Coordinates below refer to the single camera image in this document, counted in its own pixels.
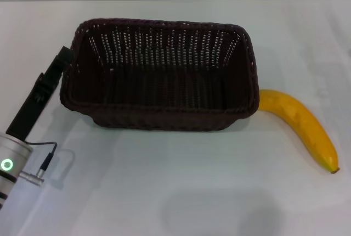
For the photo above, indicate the yellow banana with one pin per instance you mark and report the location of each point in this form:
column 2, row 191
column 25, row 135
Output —
column 304, row 124

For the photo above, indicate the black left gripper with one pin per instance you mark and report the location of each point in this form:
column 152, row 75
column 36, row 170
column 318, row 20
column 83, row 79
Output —
column 28, row 107

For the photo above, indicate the dark brown woven basket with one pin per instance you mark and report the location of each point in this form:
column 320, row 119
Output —
column 164, row 87

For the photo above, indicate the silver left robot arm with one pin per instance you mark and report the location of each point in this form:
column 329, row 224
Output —
column 12, row 164

